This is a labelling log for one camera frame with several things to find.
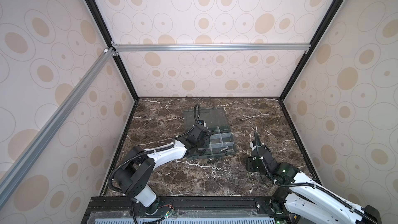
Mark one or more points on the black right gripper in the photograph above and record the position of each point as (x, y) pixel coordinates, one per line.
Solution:
(249, 164)

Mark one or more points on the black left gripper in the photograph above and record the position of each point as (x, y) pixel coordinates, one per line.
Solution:
(204, 138)

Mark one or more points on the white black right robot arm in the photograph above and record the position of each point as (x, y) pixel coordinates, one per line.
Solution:
(298, 194)

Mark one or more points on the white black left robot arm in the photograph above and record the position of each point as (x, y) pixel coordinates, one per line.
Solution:
(132, 175)

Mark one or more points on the clear plastic organizer box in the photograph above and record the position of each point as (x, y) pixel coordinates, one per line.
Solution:
(221, 142)

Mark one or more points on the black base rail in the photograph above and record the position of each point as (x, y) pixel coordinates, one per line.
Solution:
(187, 210)

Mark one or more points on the black right corner post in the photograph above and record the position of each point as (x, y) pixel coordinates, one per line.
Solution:
(324, 24)

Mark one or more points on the black corner post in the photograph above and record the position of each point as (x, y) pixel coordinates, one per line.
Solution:
(103, 29)
(324, 24)

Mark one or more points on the horizontal aluminium frame bar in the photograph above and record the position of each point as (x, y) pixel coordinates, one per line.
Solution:
(211, 47)

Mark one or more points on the diagonal aluminium frame bar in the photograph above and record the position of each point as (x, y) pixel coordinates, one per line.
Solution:
(30, 155)

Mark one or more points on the black left corner post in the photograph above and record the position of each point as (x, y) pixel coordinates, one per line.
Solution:
(103, 29)

